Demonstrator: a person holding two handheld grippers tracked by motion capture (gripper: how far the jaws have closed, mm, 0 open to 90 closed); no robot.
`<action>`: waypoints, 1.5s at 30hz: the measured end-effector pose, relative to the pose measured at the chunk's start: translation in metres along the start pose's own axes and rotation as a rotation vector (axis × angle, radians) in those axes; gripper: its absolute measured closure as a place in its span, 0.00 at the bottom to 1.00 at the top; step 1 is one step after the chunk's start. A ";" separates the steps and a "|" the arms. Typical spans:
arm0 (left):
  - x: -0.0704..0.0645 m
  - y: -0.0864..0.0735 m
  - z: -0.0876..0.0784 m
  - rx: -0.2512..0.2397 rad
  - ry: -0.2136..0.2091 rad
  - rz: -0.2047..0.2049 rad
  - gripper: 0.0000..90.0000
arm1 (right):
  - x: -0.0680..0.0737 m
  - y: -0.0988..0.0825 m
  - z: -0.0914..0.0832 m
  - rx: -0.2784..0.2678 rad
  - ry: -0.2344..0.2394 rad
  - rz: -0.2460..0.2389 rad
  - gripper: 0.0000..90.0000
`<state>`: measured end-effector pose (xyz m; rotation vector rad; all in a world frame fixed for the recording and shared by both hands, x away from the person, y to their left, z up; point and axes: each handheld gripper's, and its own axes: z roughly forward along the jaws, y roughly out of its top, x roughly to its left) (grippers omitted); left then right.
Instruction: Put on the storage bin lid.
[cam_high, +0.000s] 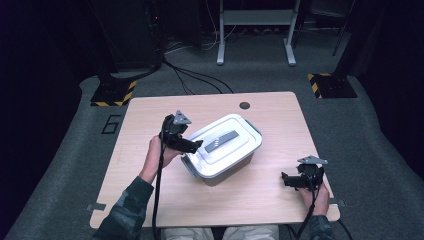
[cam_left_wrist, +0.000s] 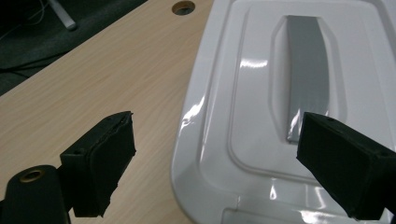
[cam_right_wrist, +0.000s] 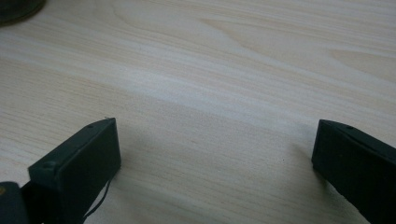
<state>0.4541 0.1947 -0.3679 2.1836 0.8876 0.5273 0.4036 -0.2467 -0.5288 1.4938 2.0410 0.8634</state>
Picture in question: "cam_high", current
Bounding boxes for person's leg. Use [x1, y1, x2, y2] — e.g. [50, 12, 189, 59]
[161, 227, 215, 240]
[222, 224, 279, 240]

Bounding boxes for clear grey storage box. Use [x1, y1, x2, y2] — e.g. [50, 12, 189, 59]
[180, 116, 264, 187]

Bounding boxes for person's left hand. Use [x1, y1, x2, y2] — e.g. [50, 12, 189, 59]
[139, 134, 183, 184]

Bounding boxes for thin black cable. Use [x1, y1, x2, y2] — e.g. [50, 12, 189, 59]
[336, 219, 354, 240]

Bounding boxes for white metal stand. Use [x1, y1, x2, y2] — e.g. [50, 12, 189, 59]
[216, 0, 302, 67]

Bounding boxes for black striped stand base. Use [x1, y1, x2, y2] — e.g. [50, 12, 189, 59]
[90, 74, 138, 108]
[307, 72, 358, 100]

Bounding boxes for dark cabinet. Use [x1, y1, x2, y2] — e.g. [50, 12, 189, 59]
[109, 0, 165, 69]

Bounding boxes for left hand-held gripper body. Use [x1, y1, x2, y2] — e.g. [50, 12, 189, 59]
[159, 109, 193, 144]

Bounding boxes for person's right leg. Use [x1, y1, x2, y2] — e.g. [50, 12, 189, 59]
[222, 224, 279, 240]

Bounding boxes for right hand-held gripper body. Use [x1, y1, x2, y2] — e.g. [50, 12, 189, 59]
[297, 155, 329, 192]

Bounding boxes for left hand-held gripper cable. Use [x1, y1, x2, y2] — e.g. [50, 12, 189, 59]
[151, 124, 168, 240]

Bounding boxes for person's right hand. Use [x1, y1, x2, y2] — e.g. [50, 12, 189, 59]
[298, 183, 330, 217]

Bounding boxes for hand-held gripper cable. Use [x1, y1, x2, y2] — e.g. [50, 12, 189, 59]
[294, 171, 324, 240]
[151, 124, 168, 240]

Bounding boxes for black floor cables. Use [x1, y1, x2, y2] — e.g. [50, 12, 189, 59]
[162, 57, 235, 95]

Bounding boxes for white box lid grey handle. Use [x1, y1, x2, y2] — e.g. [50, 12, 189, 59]
[186, 113, 263, 179]

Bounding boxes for person's left leg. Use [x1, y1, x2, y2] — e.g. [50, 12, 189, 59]
[161, 227, 215, 240]

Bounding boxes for white floor cables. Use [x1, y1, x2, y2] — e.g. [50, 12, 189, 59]
[163, 23, 238, 55]

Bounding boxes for right hand-held gripper cable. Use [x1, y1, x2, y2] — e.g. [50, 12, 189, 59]
[294, 171, 324, 240]

